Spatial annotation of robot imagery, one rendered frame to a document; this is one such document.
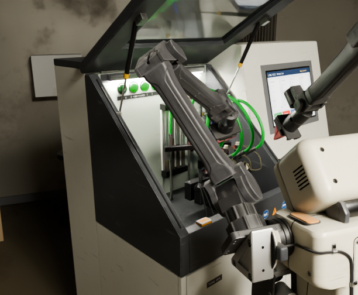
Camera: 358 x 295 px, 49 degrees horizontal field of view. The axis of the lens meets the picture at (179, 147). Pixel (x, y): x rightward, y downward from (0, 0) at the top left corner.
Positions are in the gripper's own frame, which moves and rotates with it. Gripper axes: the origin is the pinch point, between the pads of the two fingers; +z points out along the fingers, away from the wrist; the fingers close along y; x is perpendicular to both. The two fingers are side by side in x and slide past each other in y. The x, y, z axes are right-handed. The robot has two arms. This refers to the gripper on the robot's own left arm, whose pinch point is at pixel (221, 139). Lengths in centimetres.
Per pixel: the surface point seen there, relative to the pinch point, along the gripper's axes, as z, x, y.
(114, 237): 35, 12, 51
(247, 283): 40, 49, 4
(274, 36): 130, -137, -135
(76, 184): 43, -20, 60
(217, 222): 6.5, 27.9, 13.2
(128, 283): 42, 31, 51
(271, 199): 21.4, 23.7, -15.5
